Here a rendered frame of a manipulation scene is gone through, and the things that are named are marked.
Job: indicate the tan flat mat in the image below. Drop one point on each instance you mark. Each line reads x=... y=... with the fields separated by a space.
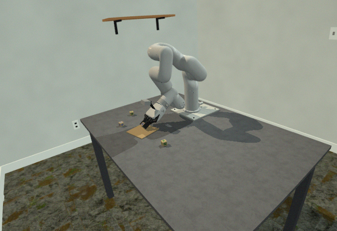
x=140 y=132

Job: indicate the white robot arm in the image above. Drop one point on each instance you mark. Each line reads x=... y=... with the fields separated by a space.
x=192 y=72

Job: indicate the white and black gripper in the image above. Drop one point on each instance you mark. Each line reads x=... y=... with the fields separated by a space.
x=153 y=115

